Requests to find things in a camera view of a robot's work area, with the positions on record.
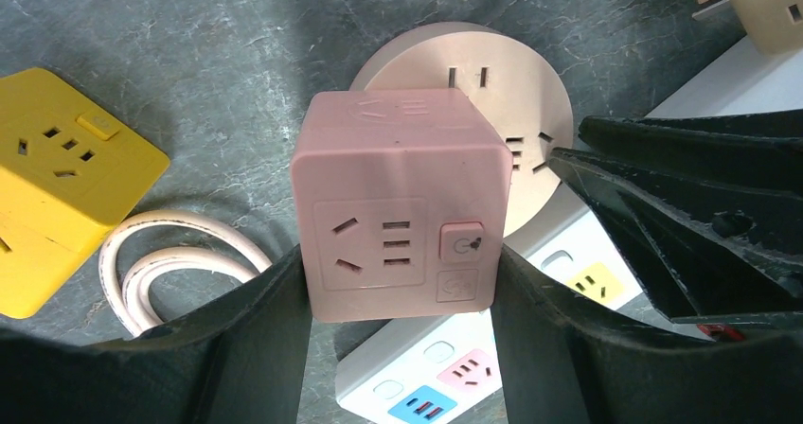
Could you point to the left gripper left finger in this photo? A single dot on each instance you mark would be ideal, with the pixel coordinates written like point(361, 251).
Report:
point(238, 359)

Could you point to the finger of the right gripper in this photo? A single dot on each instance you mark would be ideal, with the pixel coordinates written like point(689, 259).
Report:
point(760, 151)
point(700, 250)

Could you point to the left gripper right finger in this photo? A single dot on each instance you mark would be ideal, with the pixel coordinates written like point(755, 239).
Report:
point(566, 359)

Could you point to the beige cube adapter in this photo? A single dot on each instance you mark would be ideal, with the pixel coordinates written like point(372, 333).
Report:
point(774, 26)

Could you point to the pink cube adapter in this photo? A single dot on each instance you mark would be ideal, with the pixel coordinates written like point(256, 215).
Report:
point(401, 199)

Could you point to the yellow cube adapter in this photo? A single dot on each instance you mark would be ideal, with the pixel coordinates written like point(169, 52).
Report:
point(70, 173)

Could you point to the pink round socket base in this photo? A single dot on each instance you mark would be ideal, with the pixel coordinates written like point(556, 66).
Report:
point(512, 85)

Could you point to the white multicolour power strip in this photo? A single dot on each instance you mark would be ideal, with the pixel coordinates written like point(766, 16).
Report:
point(433, 370)

